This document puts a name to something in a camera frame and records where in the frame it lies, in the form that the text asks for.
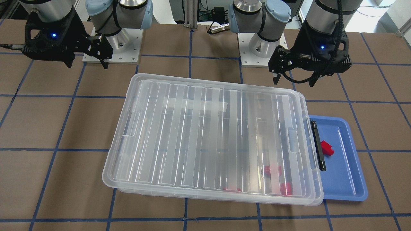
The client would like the clear plastic box lid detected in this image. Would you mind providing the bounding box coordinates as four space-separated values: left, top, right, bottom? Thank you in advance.
102 73 323 204

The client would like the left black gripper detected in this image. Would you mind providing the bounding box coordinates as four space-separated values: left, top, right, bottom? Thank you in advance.
268 21 351 87

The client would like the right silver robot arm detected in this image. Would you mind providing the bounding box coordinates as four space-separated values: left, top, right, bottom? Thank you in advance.
3 0 153 69

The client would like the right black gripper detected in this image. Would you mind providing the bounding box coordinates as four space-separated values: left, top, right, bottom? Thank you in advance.
22 6 113 70

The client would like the red block in box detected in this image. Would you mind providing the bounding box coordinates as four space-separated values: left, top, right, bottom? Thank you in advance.
279 182 293 196
261 166 283 177
222 188 242 193

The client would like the blue plastic tray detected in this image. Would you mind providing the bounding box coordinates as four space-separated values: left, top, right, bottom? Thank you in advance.
310 115 368 201

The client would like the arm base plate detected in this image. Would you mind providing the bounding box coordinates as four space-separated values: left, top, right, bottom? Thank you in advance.
104 28 144 64
237 33 288 68

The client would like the clear plastic storage box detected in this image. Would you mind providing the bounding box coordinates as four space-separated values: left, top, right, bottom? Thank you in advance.
118 91 325 206

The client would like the red block on tray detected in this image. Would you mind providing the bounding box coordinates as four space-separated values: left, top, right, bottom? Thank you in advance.
320 140 335 156

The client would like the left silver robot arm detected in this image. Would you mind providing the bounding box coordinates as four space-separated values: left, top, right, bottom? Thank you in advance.
228 0 361 87

